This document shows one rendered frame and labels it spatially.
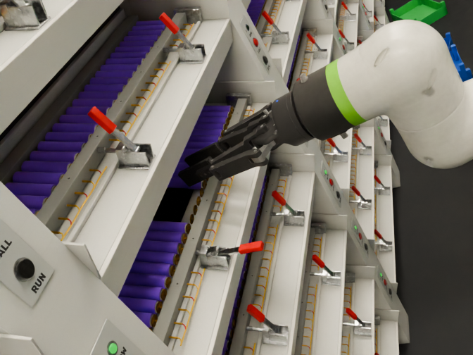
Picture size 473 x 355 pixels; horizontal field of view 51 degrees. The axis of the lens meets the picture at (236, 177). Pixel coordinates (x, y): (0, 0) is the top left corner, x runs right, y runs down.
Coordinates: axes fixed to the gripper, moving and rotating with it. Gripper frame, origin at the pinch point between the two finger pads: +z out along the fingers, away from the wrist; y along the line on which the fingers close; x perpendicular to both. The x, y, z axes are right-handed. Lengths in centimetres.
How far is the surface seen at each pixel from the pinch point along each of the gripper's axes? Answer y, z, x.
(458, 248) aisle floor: 61, -8, -101
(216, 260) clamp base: -16.6, -3.2, -6.2
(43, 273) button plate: -37.4, -8.5, 16.4
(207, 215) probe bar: -8.4, -0.6, -3.9
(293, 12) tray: 72, -3, -7
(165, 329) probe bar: -28.6, -0.6, -3.7
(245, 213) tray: -5.3, -4.0, -8.4
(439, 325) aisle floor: 32, 1, -99
